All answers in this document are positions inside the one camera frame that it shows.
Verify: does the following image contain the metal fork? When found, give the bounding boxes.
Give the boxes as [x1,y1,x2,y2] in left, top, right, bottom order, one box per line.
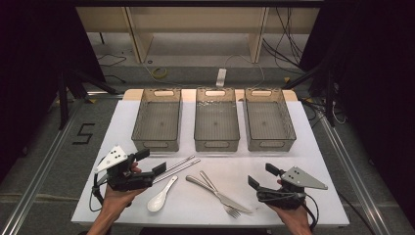
[199,169,243,219]

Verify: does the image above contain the white table cover sheet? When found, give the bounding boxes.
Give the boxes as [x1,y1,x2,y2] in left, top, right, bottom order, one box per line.
[70,99,350,228]

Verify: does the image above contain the white power strip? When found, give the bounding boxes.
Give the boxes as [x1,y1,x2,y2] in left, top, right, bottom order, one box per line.
[215,68,227,88]

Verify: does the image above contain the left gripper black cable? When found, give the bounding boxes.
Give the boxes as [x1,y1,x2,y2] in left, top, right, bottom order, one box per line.
[88,173,111,213]

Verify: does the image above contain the transparent grey plastic bin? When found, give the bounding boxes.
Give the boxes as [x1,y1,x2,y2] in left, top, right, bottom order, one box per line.
[194,87,241,153]
[244,87,298,153]
[130,87,183,153]

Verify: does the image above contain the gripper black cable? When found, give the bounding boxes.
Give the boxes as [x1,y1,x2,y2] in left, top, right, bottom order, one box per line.
[88,173,111,213]
[301,192,320,231]

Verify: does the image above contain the black metal stand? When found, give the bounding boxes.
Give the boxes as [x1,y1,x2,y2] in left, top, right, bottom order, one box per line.
[282,62,337,127]
[58,67,120,131]

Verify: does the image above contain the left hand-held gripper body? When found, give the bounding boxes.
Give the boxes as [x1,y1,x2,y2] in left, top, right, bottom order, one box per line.
[93,145,157,193]

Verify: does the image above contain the person's right hand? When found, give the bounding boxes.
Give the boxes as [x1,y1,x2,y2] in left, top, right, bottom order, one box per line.
[268,178,312,227]

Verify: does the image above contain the black cable bundle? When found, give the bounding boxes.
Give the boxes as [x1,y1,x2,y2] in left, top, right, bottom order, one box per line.
[262,8,304,74]

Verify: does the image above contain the yellow tape roll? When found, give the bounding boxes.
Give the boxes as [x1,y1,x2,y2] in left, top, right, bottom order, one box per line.
[152,67,169,79]

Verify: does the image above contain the beige wooden shelf unit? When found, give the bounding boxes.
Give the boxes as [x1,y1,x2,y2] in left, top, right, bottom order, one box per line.
[75,6,321,65]

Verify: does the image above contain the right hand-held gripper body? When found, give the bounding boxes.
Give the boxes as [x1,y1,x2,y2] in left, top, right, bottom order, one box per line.
[255,165,329,211]

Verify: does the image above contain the aluminium floor rail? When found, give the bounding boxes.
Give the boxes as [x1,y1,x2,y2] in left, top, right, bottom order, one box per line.
[0,94,89,235]
[317,114,392,235]

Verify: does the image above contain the white ceramic spoon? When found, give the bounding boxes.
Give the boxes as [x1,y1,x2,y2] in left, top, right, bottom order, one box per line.
[146,174,179,213]

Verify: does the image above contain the metal table knife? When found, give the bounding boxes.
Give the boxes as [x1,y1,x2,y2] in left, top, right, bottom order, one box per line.
[185,174,253,215]

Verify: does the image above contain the person's left hand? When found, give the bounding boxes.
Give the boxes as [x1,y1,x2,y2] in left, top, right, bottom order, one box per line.
[103,161,146,211]

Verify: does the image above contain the black curtain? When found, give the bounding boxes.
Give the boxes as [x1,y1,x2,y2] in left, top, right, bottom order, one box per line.
[300,0,415,226]
[0,0,106,184]

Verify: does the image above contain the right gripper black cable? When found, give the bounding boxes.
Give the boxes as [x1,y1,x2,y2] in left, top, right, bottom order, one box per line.
[301,192,320,231]

